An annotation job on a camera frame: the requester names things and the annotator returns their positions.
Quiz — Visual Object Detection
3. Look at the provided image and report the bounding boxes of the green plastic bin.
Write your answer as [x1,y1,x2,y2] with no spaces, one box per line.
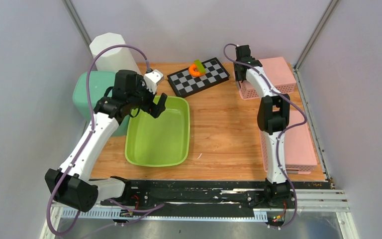
[72,71,130,137]

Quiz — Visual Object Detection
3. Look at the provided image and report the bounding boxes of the large white container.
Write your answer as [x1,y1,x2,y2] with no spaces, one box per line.
[89,32,142,75]

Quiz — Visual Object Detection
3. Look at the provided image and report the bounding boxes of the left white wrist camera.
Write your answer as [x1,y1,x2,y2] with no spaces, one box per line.
[143,70,164,95]

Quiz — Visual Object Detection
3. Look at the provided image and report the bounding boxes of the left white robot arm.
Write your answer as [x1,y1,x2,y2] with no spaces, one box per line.
[45,69,167,212]

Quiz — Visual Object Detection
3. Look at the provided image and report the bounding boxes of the green block toy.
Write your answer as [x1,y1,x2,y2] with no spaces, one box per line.
[194,60,205,75]

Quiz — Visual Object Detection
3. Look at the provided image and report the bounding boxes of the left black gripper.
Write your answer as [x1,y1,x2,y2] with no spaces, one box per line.
[127,76,166,118]

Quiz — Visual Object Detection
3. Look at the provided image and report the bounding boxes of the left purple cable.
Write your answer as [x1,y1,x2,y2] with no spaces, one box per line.
[46,44,165,236]

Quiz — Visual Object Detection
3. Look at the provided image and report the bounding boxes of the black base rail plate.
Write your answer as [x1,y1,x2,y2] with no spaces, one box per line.
[95,178,297,220]

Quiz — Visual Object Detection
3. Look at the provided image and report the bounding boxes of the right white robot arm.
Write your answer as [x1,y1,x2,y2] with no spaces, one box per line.
[234,45,290,208]

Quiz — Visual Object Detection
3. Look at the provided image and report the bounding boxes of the aluminium frame rails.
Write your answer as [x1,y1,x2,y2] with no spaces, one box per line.
[39,62,358,239]

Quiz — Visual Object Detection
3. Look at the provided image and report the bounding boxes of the black white checkerboard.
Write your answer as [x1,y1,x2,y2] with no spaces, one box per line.
[167,57,230,98]

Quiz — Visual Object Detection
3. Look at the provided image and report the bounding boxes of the purple cable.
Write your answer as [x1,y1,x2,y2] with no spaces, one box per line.
[223,43,308,230]
[46,44,165,236]

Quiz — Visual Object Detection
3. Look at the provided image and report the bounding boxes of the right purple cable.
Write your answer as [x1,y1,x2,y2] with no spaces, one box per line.
[223,43,308,230]

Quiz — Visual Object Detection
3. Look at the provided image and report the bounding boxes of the pink perforated basket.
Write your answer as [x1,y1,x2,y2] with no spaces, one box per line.
[259,110,318,175]
[237,57,296,100]

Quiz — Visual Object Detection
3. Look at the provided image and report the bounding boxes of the orange ring toy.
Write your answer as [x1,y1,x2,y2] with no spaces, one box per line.
[188,64,205,77]

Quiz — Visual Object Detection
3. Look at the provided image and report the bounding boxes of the green plastic tray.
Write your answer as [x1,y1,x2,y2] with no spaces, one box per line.
[125,96,191,167]

